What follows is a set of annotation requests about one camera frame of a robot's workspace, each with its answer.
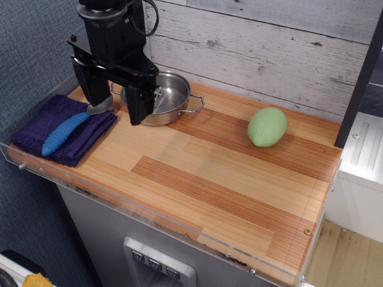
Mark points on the clear acrylic table guard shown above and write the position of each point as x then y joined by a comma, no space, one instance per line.
201,179

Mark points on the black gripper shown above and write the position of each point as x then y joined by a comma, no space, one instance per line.
114,51

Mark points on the grey toy cabinet front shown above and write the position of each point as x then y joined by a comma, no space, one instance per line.
103,224

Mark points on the purple folded towel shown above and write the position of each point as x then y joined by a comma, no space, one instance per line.
58,109

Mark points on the silver button panel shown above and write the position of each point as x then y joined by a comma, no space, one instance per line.
151,267

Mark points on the black right vertical post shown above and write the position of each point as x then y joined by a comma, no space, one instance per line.
361,85

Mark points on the blue handled metal spoon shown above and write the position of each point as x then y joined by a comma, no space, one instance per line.
62,132

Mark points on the green plastic lemon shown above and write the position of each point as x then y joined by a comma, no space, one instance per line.
267,127

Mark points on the white toy sink unit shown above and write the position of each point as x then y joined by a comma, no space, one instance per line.
355,199

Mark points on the black and yellow object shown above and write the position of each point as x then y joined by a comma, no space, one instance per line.
15,268

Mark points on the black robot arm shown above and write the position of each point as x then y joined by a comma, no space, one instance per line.
107,11

